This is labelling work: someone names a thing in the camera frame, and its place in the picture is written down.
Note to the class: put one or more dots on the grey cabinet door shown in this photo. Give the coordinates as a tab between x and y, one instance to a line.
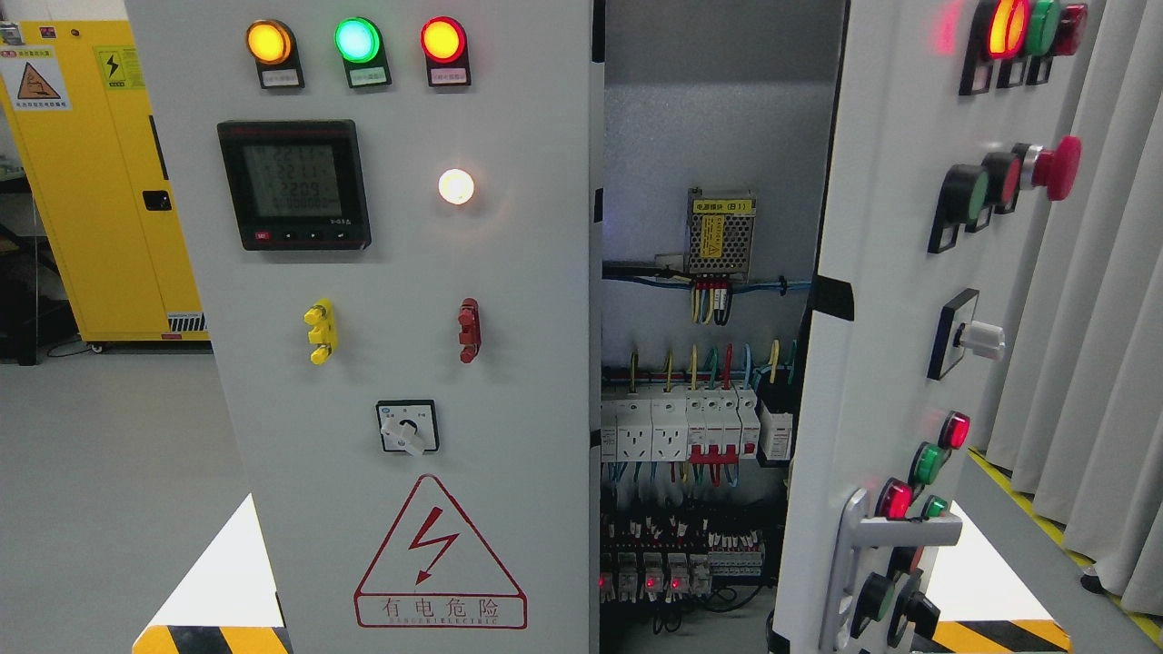
516	423
922	201

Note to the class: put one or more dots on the white socket module row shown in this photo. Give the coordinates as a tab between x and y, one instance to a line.
708	426

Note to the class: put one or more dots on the metal mesh power supply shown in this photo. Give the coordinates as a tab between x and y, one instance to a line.
720	233

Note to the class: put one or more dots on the white indicator lamp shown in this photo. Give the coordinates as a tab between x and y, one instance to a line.
456	186

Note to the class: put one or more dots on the black surge protector block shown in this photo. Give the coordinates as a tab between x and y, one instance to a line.
778	407

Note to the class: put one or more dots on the relay row with red leds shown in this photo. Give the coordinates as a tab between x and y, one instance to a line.
651	576

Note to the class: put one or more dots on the red electric hazard sticker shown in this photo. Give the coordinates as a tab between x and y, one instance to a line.
434	570

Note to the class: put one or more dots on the red indicator lamp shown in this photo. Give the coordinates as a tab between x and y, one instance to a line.
445	47

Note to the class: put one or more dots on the black digital power meter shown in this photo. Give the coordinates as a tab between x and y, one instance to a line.
296	184

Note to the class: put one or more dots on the green indicator lamp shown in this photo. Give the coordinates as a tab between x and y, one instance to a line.
359	43

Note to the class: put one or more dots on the yellow indicator lamp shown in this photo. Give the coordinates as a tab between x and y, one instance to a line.
272	45

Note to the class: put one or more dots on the red emergency stop button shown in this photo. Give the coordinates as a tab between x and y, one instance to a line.
1052	168

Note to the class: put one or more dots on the grey curtain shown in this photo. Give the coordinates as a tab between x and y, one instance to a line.
1078	426

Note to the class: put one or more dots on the yellow safety cabinet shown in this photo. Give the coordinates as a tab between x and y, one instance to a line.
75	95

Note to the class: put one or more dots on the red terminal post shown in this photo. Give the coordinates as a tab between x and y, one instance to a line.
470	337

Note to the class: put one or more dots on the silver door handle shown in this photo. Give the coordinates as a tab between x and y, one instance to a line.
858	532

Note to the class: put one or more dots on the white knob selector switch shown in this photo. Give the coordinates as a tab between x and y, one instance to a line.
958	333

